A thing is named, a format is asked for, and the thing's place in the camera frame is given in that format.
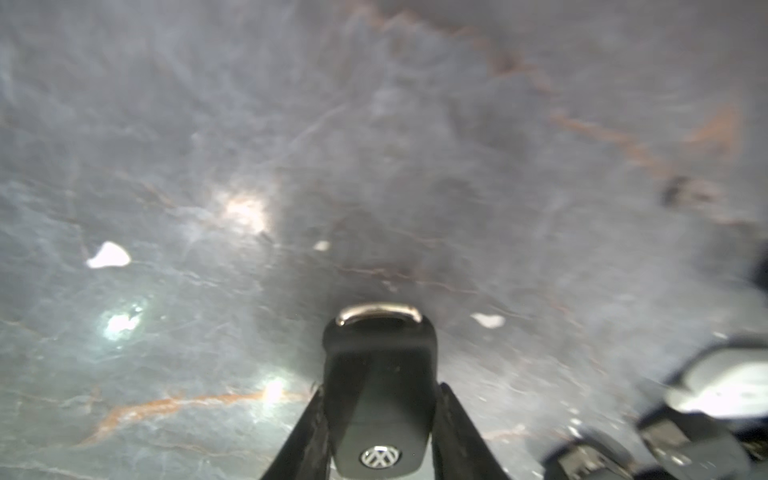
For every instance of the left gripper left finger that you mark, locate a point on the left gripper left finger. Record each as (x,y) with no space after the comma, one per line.
(305,455)

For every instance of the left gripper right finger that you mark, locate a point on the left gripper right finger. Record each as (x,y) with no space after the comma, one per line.
(458,449)

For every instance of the lone black vw key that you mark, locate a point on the lone black vw key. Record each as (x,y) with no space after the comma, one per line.
(380,389)

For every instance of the black vw key lower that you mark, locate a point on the black vw key lower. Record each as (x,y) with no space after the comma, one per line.
(592,457)

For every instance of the black three-button key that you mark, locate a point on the black three-button key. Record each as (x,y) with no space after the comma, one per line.
(694,446)

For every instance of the white key fob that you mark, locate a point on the white key fob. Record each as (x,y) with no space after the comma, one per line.
(725,381)

